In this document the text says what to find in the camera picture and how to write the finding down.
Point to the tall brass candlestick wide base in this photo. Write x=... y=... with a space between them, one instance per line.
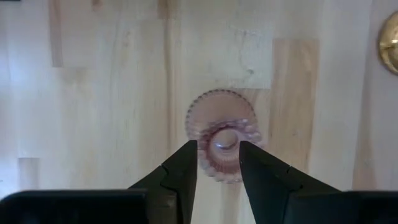
x=390 y=43

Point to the pink ribbed glass candle holder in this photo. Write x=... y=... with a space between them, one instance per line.
x=217 y=109

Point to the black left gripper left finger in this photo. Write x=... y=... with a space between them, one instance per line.
x=180 y=174

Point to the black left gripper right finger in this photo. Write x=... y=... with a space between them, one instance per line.
x=264 y=180

